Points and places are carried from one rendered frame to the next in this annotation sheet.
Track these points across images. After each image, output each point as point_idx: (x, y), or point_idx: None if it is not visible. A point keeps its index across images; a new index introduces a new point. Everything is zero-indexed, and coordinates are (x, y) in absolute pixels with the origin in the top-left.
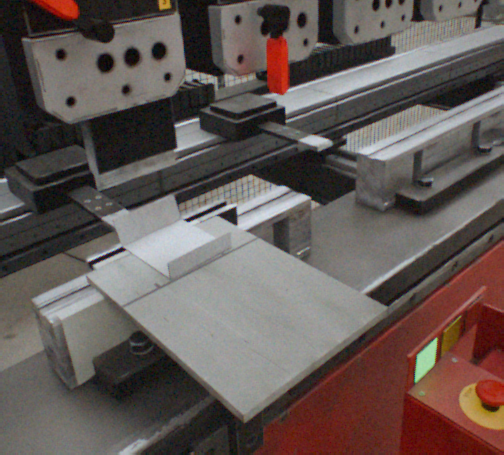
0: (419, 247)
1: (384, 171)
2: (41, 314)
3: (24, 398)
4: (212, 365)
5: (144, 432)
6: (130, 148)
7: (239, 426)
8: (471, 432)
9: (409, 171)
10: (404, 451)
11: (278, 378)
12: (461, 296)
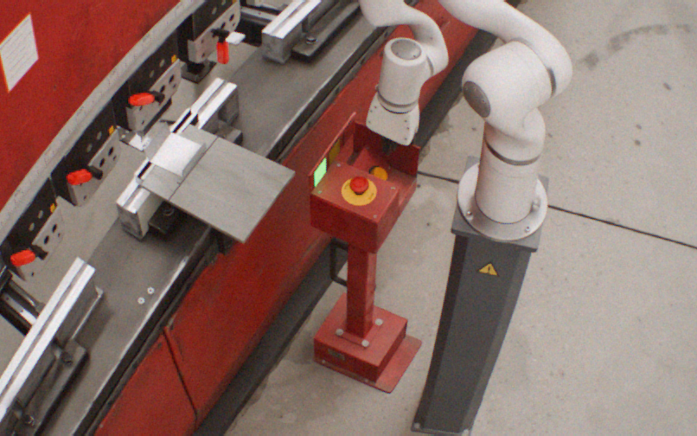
0: (310, 93)
1: (282, 43)
2: (124, 209)
3: (123, 249)
4: (222, 221)
5: (185, 253)
6: (154, 118)
7: (224, 238)
8: (348, 209)
9: (299, 32)
10: (313, 224)
11: (252, 221)
12: (345, 104)
